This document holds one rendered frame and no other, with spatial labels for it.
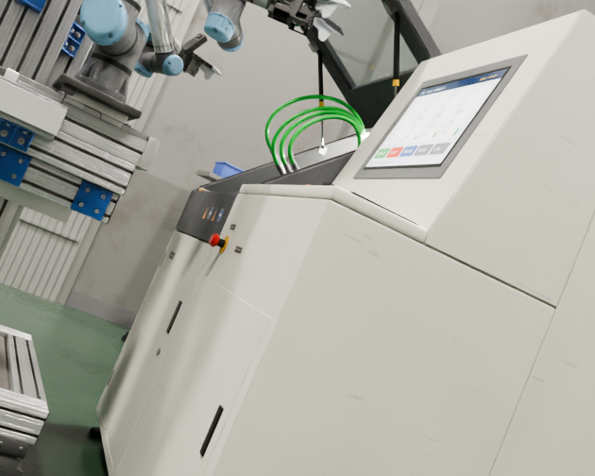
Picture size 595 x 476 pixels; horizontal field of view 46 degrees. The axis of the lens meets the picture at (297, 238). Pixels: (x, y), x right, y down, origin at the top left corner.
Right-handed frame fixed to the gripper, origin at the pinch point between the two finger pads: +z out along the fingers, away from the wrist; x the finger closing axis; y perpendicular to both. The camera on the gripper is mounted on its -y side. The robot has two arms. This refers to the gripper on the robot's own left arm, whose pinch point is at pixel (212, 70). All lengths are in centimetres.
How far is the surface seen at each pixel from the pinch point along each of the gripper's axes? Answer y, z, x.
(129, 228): 102, 138, -176
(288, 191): 32, -66, 132
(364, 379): 57, -61, 169
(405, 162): 12, -42, 139
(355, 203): 28, -75, 157
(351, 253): 37, -72, 160
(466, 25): -180, 313, -130
